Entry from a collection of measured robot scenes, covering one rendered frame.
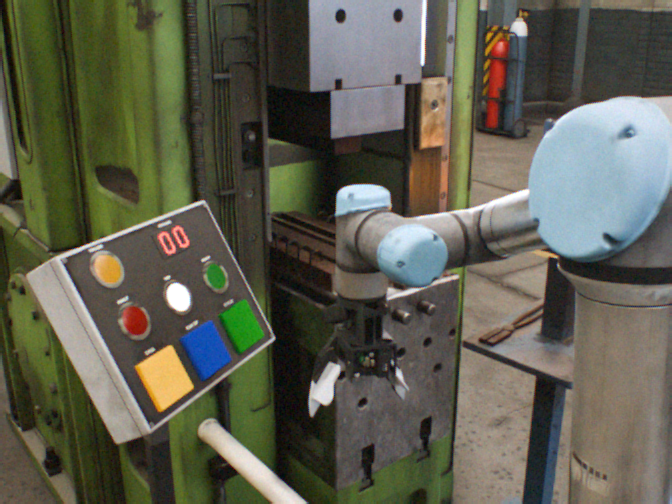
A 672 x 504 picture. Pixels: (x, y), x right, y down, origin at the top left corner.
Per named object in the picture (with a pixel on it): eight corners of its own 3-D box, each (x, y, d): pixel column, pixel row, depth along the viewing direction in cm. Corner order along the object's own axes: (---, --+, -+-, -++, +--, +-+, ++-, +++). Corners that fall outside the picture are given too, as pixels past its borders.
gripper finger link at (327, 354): (307, 380, 106) (340, 331, 105) (304, 375, 107) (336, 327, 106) (331, 392, 108) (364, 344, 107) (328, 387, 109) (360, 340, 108)
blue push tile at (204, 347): (232, 360, 116) (211, 319, 116) (204, 380, 110) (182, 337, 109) (225, 362, 117) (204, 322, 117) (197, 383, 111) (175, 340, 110)
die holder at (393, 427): (451, 434, 186) (461, 274, 171) (336, 492, 163) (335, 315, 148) (321, 355, 227) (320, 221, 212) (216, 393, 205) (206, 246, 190)
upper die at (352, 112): (403, 128, 155) (405, 84, 152) (330, 139, 143) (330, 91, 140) (293, 107, 186) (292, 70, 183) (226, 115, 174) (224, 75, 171)
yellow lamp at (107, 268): (128, 282, 104) (125, 254, 103) (97, 290, 102) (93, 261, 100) (120, 276, 107) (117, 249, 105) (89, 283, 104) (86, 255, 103)
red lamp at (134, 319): (155, 333, 105) (152, 306, 104) (125, 342, 102) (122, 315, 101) (146, 326, 107) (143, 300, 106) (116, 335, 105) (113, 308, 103)
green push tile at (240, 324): (265, 336, 125) (246, 297, 124) (241, 353, 119) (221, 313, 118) (258, 339, 126) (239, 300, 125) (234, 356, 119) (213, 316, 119)
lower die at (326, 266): (399, 281, 167) (400, 246, 164) (331, 302, 155) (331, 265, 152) (296, 237, 198) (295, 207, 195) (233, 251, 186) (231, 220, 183)
